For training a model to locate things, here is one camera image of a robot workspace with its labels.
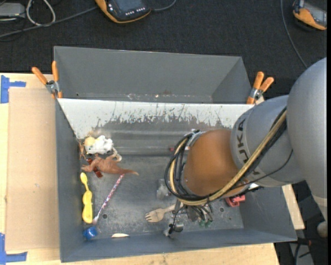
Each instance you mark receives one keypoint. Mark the striped thin stick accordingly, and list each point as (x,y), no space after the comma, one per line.
(110,195)

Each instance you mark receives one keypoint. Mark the brown toy dinosaur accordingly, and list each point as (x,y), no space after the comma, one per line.
(107,166)

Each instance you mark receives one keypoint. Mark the grey metal bin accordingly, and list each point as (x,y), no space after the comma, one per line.
(143,76)

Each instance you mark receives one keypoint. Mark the blue small cup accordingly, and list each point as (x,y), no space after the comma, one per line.
(90,233)

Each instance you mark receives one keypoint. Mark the white toy animal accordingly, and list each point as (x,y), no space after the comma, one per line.
(99,144)

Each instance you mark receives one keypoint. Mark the red-brown small block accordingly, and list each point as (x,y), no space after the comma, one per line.
(98,173)

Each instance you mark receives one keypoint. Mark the brown cardboard board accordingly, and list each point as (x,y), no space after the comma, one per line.
(30,161)

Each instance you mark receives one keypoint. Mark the beige plastic fork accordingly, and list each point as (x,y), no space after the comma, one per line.
(155,214)

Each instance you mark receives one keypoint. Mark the red-pink small object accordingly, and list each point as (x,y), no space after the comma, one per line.
(235,200)

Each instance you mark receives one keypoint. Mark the cream flat oval piece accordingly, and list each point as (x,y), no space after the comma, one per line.
(120,235)

